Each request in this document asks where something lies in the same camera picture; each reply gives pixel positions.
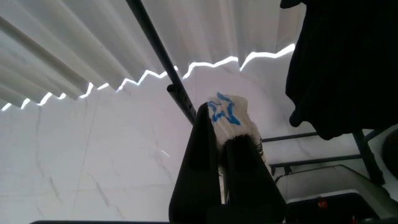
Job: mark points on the cream printed garment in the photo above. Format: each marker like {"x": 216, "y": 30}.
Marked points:
{"x": 233, "y": 124}

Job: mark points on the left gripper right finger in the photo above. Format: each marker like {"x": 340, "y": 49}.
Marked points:
{"x": 248, "y": 186}

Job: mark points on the black clothes rack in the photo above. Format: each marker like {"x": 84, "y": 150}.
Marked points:
{"x": 157, "y": 46}

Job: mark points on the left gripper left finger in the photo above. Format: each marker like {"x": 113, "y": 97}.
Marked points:
{"x": 196, "y": 186}

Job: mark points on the black garment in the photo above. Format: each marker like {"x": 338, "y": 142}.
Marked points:
{"x": 342, "y": 62}

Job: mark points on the white curtain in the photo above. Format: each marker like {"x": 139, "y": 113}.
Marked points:
{"x": 77, "y": 37}

